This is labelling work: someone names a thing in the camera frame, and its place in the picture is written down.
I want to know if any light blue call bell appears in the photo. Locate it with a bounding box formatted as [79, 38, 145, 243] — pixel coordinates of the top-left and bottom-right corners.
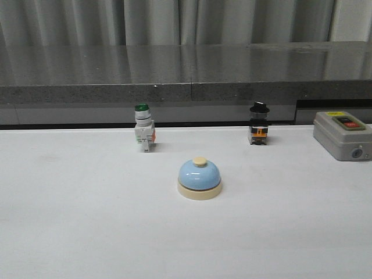
[177, 157, 222, 201]

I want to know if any grey stone counter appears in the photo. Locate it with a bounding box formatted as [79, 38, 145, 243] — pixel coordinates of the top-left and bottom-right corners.
[1, 42, 371, 128]

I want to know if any grey curtain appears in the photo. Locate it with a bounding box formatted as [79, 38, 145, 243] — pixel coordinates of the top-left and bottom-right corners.
[1, 1, 371, 47]

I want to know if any green push button switch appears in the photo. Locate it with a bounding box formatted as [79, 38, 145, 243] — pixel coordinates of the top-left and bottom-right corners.
[134, 103, 156, 152]

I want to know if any black rotary selector switch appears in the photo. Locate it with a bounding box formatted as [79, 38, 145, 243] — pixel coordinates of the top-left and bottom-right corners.
[248, 102, 270, 145]

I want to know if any grey power switch box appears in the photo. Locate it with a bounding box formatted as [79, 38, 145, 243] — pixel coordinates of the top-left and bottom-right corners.
[313, 111, 371, 161]

